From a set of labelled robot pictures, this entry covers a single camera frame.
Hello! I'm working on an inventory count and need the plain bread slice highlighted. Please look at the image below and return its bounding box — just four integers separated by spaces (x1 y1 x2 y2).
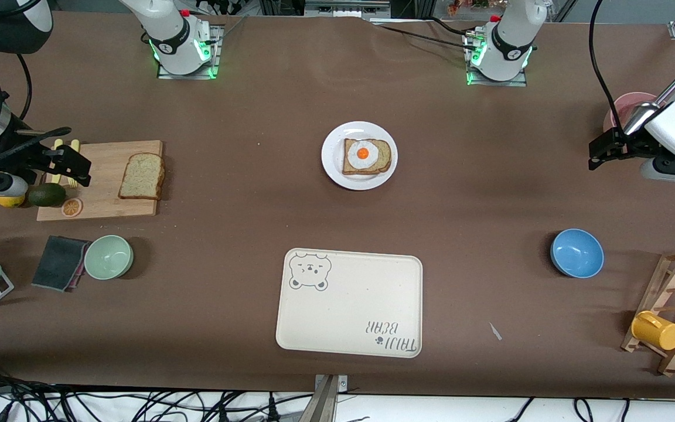
118 152 166 201

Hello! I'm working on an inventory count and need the fried egg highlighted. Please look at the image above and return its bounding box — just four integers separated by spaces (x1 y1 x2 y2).
347 141 380 171

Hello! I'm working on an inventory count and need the white round plate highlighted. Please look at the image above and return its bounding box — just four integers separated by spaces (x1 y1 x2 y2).
321 121 398 190

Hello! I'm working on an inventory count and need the yellow plastic knife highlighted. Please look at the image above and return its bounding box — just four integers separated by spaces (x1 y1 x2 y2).
50 139 64 184

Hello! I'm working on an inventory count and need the yellow plastic fork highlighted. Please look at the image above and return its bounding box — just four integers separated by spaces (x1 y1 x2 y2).
67 139 80 189

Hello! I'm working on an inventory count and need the green avocado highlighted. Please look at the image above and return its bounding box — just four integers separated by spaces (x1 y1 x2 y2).
28 183 67 207

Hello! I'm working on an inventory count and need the wooden cutting board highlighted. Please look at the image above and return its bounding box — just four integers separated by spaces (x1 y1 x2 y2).
37 140 163 222

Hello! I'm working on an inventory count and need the metal scoop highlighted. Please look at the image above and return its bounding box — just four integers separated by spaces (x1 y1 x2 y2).
625 76 675 135

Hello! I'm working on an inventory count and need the pink bowl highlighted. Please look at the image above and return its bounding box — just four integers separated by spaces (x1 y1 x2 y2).
602 93 658 135

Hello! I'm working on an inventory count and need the pale green bowl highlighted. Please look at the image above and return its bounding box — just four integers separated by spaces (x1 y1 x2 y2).
84 235 134 280

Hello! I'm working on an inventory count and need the dark grey cloth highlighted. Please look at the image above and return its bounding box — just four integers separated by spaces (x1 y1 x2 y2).
31 236 91 292

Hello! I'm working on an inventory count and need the blue bowl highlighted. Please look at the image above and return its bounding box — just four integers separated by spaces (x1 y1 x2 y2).
550 229 605 278

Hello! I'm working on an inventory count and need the yellow mug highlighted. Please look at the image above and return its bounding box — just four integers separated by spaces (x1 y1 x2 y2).
631 311 675 351

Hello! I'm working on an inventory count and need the cream tray with bear print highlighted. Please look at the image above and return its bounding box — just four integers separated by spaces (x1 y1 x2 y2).
275 249 423 358

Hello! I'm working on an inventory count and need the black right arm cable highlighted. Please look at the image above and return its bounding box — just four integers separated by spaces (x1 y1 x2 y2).
0 50 74 176

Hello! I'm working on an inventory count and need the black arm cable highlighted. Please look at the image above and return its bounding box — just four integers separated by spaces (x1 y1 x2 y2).
0 50 74 176
588 0 628 131

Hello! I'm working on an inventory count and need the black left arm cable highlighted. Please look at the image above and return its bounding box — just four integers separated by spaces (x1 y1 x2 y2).
588 0 628 131

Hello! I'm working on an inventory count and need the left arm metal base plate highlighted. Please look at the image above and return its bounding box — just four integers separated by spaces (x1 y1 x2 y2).
464 32 529 87

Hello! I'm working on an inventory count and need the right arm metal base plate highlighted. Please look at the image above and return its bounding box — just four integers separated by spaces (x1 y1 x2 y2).
157 25 222 80

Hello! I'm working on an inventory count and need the thin black cable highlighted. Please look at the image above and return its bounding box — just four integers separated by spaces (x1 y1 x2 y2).
370 18 482 50

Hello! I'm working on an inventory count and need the aluminium frame structure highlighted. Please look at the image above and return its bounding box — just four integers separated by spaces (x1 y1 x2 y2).
258 0 432 21

